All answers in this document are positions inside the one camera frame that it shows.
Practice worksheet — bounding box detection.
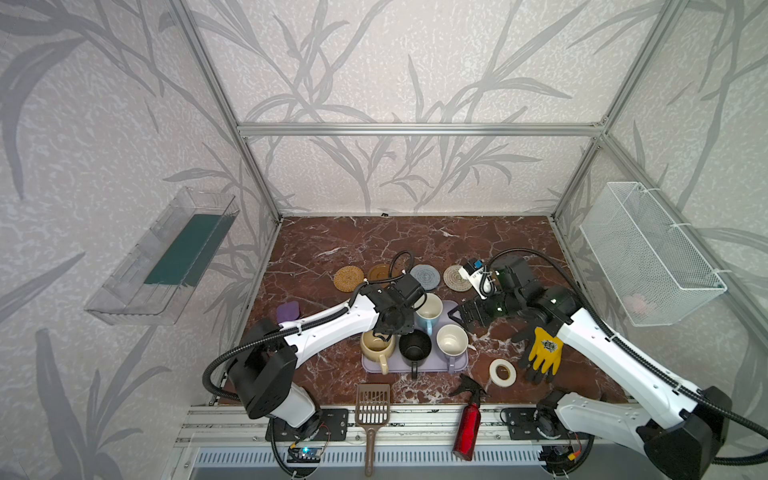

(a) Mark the brown wooden coaster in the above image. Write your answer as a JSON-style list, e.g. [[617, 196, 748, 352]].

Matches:
[[366, 263, 394, 283]]

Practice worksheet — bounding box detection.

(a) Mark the white and blue mug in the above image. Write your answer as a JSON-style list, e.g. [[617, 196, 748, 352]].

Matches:
[[415, 293, 443, 336]]

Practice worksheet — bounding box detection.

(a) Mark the white rainbow rope coaster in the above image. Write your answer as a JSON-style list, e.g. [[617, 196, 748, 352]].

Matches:
[[443, 265, 473, 292]]

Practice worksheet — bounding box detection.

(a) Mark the grey-blue felt coaster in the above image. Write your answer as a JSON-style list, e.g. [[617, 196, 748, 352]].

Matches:
[[410, 264, 441, 292]]

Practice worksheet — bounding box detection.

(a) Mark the woven rattan coaster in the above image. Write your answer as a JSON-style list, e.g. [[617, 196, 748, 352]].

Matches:
[[333, 265, 365, 293]]

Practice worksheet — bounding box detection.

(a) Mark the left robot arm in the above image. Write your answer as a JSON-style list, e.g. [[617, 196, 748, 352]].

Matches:
[[202, 273, 427, 429]]

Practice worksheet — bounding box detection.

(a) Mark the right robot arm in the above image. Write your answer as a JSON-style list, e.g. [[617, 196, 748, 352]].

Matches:
[[456, 248, 767, 479]]

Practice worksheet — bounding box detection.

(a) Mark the black mug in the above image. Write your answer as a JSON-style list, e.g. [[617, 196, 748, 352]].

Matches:
[[398, 330, 432, 380]]

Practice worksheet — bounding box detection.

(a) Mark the beige ceramic mug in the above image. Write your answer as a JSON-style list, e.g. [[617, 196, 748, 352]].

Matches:
[[360, 331, 397, 375]]

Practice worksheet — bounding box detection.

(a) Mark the lilac plastic tray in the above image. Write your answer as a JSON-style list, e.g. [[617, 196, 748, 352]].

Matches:
[[360, 300, 469, 374]]

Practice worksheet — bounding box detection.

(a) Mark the yellow black work glove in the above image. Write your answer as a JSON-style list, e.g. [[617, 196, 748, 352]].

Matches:
[[511, 326, 564, 385]]

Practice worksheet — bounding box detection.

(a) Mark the white tape roll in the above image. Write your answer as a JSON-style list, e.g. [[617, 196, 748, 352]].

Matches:
[[489, 358, 517, 388]]

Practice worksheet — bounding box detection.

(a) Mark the brown litter scoop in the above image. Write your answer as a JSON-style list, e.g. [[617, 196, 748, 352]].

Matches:
[[355, 383, 391, 477]]

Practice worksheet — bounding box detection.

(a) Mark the purple small object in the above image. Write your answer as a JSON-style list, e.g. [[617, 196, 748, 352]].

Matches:
[[276, 301, 301, 324]]

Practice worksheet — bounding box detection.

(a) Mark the red spray bottle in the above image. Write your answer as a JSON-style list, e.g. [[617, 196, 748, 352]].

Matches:
[[451, 374, 488, 461]]

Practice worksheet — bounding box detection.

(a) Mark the pink object in basket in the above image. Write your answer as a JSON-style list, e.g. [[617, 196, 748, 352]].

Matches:
[[622, 294, 656, 317]]

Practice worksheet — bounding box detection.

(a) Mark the green sponge pad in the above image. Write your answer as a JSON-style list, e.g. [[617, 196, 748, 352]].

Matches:
[[144, 214, 236, 287]]

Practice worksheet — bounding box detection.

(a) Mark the white mug lilac handle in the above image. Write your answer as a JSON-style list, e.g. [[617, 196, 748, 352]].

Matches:
[[436, 324, 469, 374]]

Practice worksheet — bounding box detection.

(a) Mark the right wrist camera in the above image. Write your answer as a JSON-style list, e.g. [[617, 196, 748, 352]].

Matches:
[[459, 258, 495, 300]]

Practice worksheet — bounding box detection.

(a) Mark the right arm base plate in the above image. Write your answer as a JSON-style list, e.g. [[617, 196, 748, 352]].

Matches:
[[500, 407, 591, 441]]

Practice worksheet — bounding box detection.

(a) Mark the white wire basket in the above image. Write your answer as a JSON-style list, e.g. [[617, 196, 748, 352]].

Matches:
[[580, 182, 728, 327]]

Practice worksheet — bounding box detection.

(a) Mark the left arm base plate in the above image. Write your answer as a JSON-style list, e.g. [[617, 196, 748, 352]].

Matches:
[[265, 408, 350, 442]]

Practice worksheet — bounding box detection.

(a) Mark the clear plastic wall shelf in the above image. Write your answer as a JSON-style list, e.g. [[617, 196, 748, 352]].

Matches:
[[85, 187, 240, 326]]

